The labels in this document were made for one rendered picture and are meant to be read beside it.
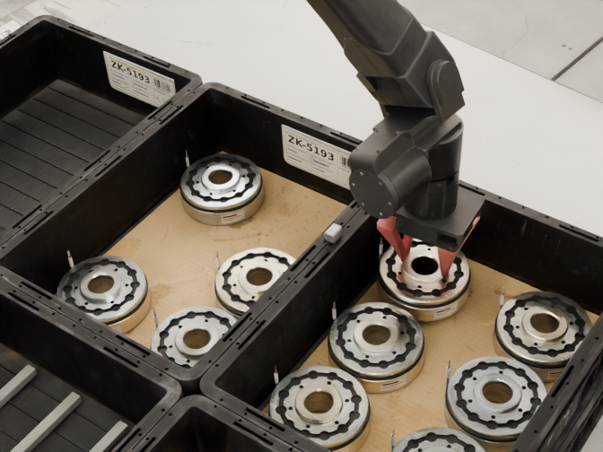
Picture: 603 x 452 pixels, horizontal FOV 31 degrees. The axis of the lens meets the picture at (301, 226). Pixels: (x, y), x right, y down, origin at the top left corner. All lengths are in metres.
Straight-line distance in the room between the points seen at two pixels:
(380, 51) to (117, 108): 0.63
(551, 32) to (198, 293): 2.07
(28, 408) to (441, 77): 0.56
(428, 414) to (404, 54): 0.38
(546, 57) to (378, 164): 2.09
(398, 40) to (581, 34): 2.20
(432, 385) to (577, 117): 0.68
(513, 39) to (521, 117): 1.43
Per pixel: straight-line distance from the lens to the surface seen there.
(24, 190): 1.46
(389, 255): 1.24
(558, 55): 3.10
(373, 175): 1.02
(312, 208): 1.36
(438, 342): 1.21
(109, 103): 1.57
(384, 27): 1.01
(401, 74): 1.02
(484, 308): 1.25
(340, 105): 1.73
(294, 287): 1.13
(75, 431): 1.18
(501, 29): 3.19
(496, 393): 1.16
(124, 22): 1.98
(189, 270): 1.30
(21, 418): 1.20
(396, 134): 1.04
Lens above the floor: 1.76
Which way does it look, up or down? 44 degrees down
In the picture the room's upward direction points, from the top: 4 degrees counter-clockwise
